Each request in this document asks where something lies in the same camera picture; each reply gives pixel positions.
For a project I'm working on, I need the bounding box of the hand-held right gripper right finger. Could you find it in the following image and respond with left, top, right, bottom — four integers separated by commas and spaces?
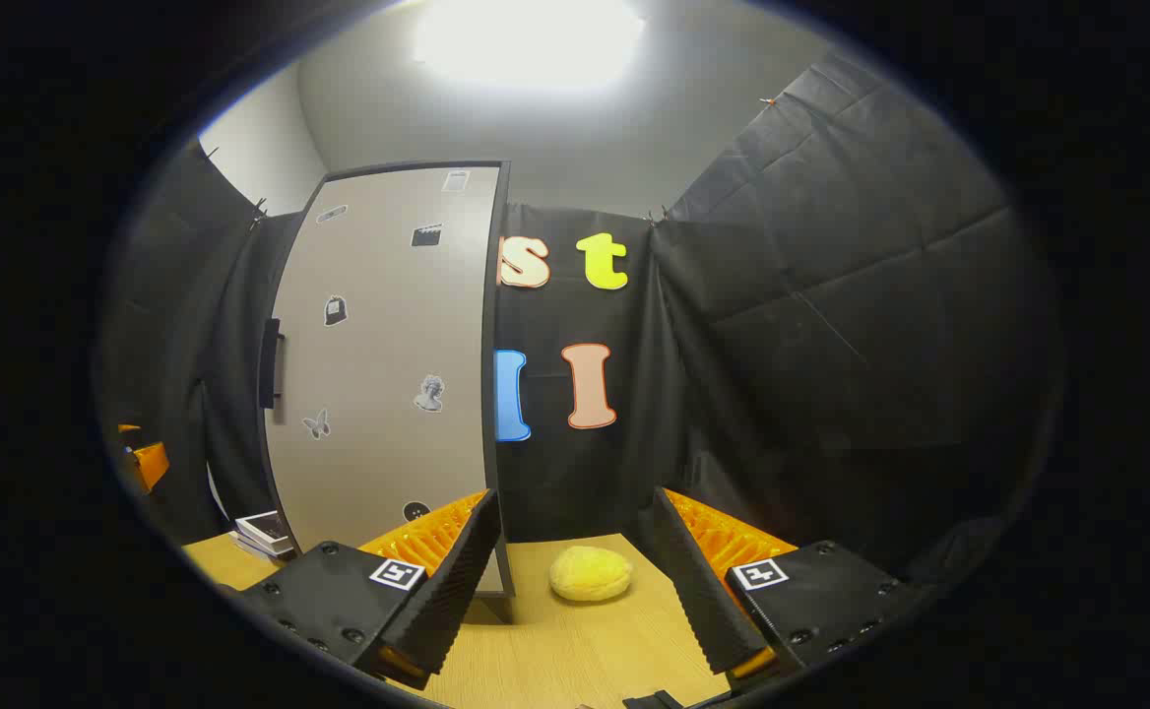
652, 485, 921, 685

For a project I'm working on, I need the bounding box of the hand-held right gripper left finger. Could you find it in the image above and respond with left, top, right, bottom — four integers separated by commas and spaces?
216, 489, 504, 690

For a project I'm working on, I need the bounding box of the dark grey cabinet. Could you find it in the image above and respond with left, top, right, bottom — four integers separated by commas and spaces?
260, 160, 517, 621

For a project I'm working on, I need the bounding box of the black cabinet door handle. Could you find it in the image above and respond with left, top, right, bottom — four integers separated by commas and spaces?
258, 317, 287, 411

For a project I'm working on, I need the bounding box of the light grey cabinet door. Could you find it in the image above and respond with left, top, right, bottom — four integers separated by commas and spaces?
265, 165, 502, 592

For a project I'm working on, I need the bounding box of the yellow fluffy sponge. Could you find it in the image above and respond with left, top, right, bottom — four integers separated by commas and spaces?
548, 545, 635, 603

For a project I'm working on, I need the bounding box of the white covered book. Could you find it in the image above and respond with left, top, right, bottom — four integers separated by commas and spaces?
228, 532, 283, 564

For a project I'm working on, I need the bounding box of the book with portrait cover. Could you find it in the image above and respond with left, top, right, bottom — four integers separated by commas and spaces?
237, 510, 297, 553

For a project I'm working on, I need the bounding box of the black backdrop cloth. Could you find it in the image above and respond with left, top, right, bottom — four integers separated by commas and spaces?
102, 49, 1063, 592

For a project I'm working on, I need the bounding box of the ceiling light panel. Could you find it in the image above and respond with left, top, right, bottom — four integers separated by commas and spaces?
415, 0, 647, 90

